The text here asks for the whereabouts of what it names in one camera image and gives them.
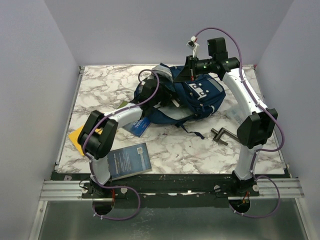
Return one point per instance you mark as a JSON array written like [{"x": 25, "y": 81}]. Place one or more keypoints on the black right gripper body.
[{"x": 204, "y": 66}]

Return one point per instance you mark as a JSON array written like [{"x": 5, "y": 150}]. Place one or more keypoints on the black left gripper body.
[{"x": 164, "y": 97}]

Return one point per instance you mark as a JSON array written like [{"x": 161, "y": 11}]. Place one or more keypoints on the navy blue student backpack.
[{"x": 182, "y": 100}]

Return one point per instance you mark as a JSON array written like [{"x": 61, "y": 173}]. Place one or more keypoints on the dark book underneath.
[{"x": 129, "y": 161}]

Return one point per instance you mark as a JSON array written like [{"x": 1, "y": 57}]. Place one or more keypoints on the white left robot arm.
[{"x": 98, "y": 133}]

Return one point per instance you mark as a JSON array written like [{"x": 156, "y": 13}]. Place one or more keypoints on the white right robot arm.
[{"x": 259, "y": 121}]

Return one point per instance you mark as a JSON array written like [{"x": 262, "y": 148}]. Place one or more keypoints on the Animal Farm blue book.
[{"x": 138, "y": 127}]

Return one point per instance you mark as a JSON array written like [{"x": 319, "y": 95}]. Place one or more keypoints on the clear plastic organizer box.
[{"x": 235, "y": 114}]

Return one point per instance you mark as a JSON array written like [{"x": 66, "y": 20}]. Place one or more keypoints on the yellow notebook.
[{"x": 73, "y": 136}]

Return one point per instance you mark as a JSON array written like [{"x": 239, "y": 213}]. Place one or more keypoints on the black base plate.
[{"x": 168, "y": 190}]

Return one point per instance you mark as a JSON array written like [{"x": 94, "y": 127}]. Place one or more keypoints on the aluminium rail frame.
[{"x": 171, "y": 209}]

